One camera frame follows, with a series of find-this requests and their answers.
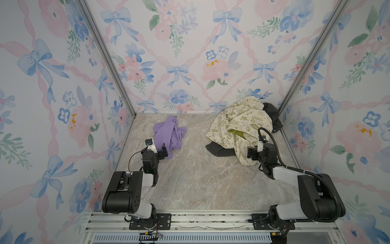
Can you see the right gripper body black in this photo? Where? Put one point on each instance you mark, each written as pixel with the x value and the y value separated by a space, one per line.
pixel 257 156

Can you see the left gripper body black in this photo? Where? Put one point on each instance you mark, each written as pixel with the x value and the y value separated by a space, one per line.
pixel 160 156

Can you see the purple cloth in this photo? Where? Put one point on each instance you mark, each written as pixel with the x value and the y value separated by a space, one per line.
pixel 169 134

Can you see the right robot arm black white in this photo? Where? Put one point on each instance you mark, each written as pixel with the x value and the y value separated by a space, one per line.
pixel 319 201

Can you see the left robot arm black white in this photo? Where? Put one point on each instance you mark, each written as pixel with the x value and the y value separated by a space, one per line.
pixel 124 191

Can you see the lime green cloth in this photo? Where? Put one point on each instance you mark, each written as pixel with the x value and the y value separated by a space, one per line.
pixel 237 133

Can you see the black cloth at corner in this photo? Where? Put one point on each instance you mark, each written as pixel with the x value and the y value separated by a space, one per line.
pixel 274 114

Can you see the cream green printed cloth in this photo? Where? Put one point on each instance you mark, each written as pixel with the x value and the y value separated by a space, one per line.
pixel 246 115

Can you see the dark grey cloth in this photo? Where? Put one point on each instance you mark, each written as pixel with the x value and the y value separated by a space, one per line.
pixel 219 151

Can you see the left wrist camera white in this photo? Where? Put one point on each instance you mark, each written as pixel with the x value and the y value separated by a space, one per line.
pixel 150 144

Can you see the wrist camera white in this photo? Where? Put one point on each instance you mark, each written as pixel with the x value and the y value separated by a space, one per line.
pixel 261 142
pixel 150 144

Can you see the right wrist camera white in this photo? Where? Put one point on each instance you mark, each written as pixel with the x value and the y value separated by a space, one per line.
pixel 261 142

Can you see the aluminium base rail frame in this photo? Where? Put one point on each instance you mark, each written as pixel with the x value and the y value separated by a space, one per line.
pixel 181 227

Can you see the left corner aluminium post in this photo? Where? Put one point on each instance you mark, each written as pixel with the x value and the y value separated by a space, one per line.
pixel 96 34

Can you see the corner aluminium post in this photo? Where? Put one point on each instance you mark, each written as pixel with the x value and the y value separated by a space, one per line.
pixel 96 34
pixel 315 51

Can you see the right corner aluminium post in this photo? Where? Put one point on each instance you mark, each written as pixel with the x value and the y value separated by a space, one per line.
pixel 315 51

